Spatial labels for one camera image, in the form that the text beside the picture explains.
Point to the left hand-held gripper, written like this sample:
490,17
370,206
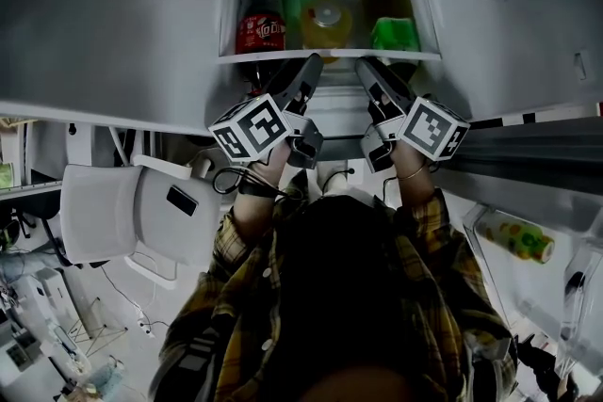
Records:
256,127

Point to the yellow juice bottle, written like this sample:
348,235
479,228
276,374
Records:
326,26

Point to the white box appliance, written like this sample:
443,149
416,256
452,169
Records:
42,296

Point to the black phone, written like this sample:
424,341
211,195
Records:
182,201

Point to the clear plastic bottle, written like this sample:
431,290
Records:
577,315

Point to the white power strip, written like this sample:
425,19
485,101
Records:
147,327

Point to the fruit print bottle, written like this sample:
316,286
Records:
516,240

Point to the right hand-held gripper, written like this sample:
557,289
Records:
431,129

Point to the white fridge door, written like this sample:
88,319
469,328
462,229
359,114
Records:
532,165

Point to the white fridge drawer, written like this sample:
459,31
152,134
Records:
341,103

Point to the black bag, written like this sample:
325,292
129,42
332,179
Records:
549,367

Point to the bright green carton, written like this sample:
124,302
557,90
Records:
395,34

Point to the person's right forearm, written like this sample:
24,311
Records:
419,197

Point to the white fridge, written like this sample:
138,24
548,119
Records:
94,37

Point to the black wristband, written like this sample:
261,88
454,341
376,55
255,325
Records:
256,189

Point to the green packet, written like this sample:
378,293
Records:
298,4

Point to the person's left forearm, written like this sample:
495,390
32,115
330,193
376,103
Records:
264,202

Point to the white chair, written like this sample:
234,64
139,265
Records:
108,216

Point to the glass fridge shelf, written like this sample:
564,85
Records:
264,57

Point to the white storage rack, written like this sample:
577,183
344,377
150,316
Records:
19,165

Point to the red label cola bottle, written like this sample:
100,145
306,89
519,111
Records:
260,30

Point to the yellow plaid shirt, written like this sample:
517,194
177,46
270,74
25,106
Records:
245,296

